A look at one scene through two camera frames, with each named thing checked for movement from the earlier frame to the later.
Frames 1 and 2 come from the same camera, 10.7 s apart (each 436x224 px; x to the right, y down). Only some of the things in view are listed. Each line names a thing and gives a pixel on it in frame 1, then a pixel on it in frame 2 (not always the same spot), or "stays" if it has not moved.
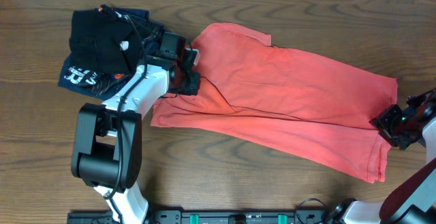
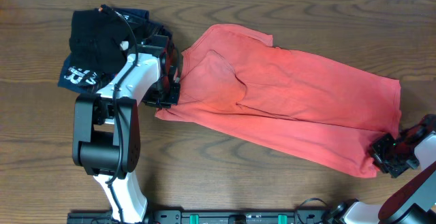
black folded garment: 101,42 stays
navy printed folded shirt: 100,84 stays
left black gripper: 190,84 → 173,90
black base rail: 210,216 stays
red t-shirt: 310,107 stays
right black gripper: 383,122 → 377,152
